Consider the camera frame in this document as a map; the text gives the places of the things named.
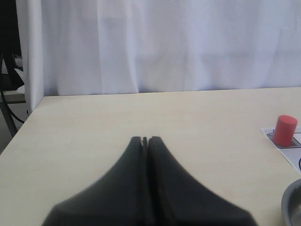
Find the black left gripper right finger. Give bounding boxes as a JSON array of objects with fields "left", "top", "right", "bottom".
[{"left": 147, "top": 137, "right": 257, "bottom": 226}]

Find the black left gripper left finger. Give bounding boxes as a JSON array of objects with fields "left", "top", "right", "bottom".
[{"left": 43, "top": 137, "right": 145, "bottom": 226}]

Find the red cylinder game piece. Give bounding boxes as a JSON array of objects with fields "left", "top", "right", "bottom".
[{"left": 273, "top": 115, "right": 298, "bottom": 147}]

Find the stainless steel bowl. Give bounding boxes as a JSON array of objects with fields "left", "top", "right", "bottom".
[{"left": 281, "top": 179, "right": 301, "bottom": 226}]

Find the paper game board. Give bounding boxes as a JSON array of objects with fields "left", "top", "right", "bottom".
[{"left": 261, "top": 126, "right": 301, "bottom": 174}]

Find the white curtain backdrop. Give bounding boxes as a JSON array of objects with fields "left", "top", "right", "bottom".
[{"left": 16, "top": 0, "right": 301, "bottom": 110}]

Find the black stand behind curtain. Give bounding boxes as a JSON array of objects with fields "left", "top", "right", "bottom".
[{"left": 0, "top": 0, "right": 26, "bottom": 137}]

